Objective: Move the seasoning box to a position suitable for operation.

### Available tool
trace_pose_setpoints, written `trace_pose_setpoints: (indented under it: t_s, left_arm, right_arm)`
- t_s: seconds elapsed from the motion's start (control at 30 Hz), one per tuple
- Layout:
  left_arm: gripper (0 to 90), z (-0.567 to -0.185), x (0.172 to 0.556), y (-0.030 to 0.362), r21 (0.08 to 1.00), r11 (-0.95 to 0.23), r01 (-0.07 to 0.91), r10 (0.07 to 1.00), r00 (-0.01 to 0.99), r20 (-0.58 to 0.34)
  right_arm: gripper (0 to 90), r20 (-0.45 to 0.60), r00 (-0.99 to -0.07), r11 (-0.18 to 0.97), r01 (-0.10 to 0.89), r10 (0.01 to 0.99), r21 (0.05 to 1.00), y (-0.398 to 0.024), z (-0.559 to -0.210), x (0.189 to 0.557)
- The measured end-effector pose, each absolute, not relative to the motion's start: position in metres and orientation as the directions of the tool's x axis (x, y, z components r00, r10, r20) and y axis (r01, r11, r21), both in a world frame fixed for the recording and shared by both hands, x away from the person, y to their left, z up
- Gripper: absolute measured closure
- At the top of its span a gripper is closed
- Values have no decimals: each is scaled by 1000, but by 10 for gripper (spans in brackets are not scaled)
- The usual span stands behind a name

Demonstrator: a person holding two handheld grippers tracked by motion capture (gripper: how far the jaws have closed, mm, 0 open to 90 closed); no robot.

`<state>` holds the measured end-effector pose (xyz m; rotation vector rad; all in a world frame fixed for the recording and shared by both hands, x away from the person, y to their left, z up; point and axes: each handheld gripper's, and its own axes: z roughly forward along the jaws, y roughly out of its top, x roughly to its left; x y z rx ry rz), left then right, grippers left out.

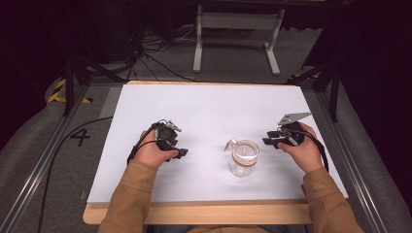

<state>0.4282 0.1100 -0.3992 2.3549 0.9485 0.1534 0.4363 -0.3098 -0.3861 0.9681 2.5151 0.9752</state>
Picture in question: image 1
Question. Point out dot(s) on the person's left hand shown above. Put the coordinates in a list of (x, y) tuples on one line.
[(152, 153)]

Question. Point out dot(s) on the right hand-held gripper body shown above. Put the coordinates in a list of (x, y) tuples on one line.
[(293, 129)]

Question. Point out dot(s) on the yellow black hazard tape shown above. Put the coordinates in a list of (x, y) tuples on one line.
[(57, 94)]

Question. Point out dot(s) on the white metal stand frame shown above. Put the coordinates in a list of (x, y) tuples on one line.
[(238, 21)]

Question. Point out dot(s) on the person's right hand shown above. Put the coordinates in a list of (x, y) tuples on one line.
[(305, 154)]

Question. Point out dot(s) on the clear glass jar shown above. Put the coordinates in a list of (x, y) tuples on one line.
[(243, 159)]

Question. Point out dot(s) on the white table cover sheet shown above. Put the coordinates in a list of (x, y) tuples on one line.
[(210, 110)]

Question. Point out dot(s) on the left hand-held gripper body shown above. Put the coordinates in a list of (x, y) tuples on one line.
[(165, 133)]

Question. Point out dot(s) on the black tripod stand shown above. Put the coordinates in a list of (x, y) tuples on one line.
[(328, 81), (76, 74)]

